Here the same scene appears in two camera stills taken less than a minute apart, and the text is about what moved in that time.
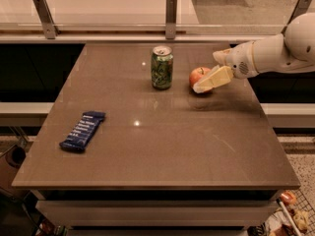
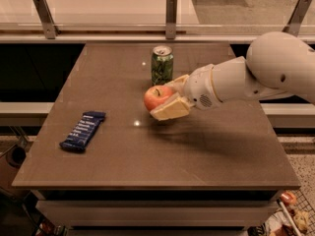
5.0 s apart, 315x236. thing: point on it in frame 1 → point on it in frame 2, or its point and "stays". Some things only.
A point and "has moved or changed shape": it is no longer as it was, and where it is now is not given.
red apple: [197, 73] has moved or changed shape
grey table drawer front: [157, 212] stays
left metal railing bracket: [51, 30] stays
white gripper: [240, 60] → [199, 88]
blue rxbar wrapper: [80, 135] stays
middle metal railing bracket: [170, 17] stays
